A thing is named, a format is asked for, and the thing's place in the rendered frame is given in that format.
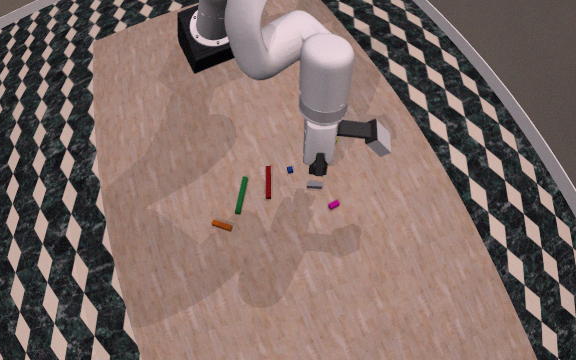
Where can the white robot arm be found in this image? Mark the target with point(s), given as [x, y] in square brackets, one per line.
[326, 60]

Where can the grey rectangular bar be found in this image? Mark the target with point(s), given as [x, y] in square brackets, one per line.
[314, 185]

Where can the magenta rod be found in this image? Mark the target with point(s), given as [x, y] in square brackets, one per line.
[333, 204]

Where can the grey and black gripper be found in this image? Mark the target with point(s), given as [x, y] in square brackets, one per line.
[319, 138]

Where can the red rod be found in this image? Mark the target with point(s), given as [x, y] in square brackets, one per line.
[268, 182]

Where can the orange rod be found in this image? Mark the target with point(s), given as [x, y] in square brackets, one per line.
[221, 225]

